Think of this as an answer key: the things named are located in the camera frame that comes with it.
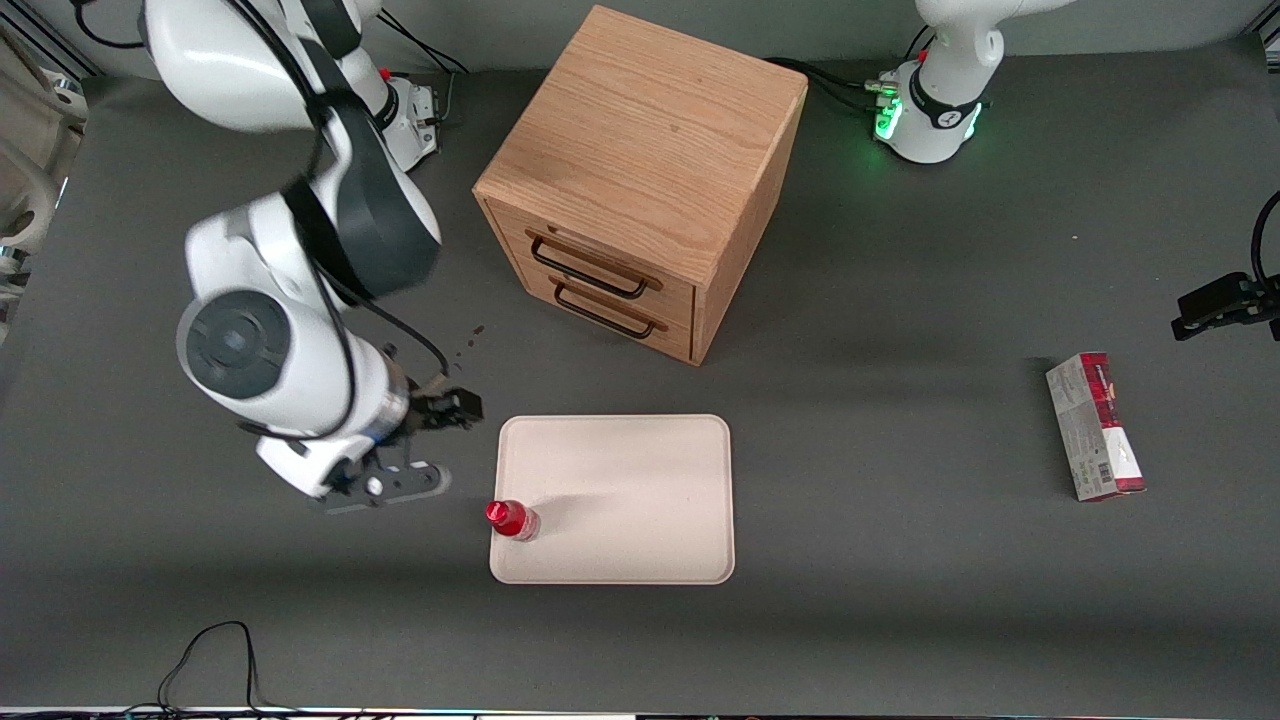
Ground black right arm base cables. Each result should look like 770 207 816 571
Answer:
378 12 473 126

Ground black left arm base cables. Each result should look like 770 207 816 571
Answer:
765 55 901 116

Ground narrow wooden drawer front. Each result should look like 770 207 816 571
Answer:
515 265 697 363

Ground short black drawer handle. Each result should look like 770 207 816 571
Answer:
554 283 658 340

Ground long black drawer handle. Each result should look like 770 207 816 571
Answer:
530 236 649 300

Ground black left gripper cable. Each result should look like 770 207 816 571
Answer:
1250 190 1280 286

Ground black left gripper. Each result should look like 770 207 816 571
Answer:
1171 271 1280 343

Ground wide wooden drawer front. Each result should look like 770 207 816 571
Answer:
488 200 698 323

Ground red and grey carton box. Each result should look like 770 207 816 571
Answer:
1045 351 1147 503

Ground beige plastic equipment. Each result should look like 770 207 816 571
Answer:
0 25 89 341

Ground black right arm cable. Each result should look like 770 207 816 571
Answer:
72 0 451 441

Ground black arm base cables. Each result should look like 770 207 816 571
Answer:
378 12 473 126
765 55 901 116

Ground beige rectangular tray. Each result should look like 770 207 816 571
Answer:
489 414 736 586

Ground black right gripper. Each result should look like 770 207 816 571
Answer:
400 384 485 435

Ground wooden drawer cabinet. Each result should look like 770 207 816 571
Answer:
473 5 809 367

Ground thin black looped cable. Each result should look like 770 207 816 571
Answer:
120 620 301 719

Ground red coke bottle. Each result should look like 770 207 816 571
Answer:
485 499 542 543

